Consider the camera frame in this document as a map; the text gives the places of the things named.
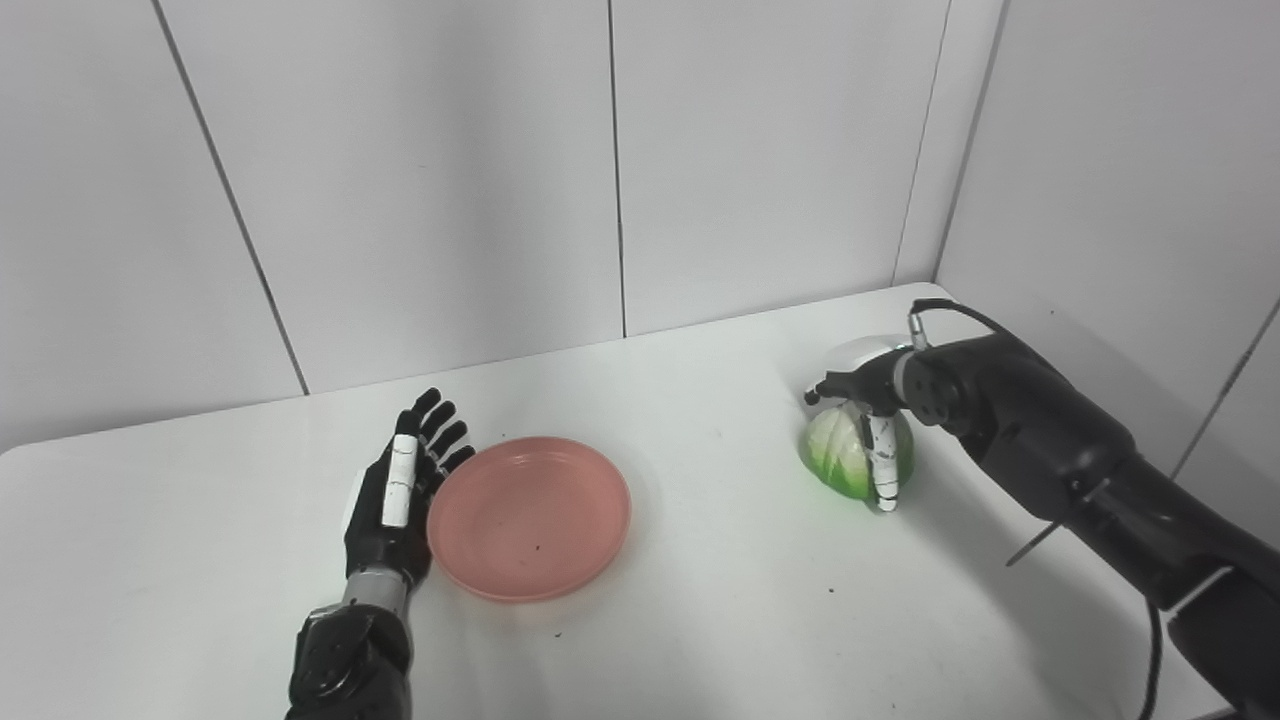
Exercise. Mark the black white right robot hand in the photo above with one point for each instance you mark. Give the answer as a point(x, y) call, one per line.
point(870, 375)

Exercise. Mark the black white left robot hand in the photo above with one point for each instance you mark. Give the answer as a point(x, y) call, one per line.
point(370, 535)

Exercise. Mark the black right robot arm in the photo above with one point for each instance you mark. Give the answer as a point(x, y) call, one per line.
point(1050, 440)

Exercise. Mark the pink round plate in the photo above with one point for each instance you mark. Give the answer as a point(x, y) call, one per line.
point(530, 520)

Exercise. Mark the green white toy cabbage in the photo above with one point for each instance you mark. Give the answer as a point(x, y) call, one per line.
point(835, 455)

